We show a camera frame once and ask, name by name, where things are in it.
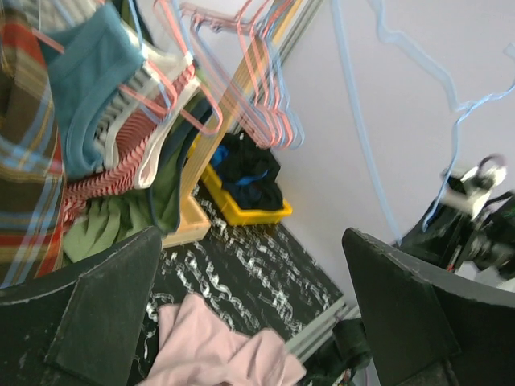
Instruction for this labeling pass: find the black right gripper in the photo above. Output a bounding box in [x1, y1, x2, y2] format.
[342, 200, 514, 385]

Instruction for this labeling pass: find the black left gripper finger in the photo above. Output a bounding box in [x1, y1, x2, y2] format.
[1, 228, 162, 385]

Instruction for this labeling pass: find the pink garment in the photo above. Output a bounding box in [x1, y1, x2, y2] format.
[140, 294, 306, 385]

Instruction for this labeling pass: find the blue wire hanger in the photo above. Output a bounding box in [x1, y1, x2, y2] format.
[330, 1, 514, 240]

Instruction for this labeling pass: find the black garment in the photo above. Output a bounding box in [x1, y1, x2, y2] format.
[212, 133, 280, 187]

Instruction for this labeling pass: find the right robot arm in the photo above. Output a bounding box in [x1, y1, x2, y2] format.
[314, 194, 514, 385]

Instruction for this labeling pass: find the teal hanging tank top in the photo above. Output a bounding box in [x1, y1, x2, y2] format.
[37, 3, 144, 179]

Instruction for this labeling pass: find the green hanging garment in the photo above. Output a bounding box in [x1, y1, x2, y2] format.
[63, 118, 198, 263]

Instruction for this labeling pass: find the plaid hanging shirt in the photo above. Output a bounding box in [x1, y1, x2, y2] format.
[1, 1, 66, 288]

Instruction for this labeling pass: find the red striped hanging garment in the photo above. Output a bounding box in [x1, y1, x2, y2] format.
[64, 64, 200, 225]

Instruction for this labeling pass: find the wooden clothes rack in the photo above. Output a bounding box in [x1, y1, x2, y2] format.
[163, 1, 302, 248]

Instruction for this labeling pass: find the yellow plastic bin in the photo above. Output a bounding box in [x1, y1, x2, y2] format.
[188, 136, 294, 227]

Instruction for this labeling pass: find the dark clothes pile in bin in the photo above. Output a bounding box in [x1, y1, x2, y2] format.
[222, 179, 283, 211]

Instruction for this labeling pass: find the empty hangers bunch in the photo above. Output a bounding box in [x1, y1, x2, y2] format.
[152, 0, 307, 152]

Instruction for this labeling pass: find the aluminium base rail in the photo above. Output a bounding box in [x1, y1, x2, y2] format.
[286, 297, 361, 363]

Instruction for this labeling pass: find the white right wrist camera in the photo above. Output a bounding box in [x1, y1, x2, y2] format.
[439, 154, 507, 219]

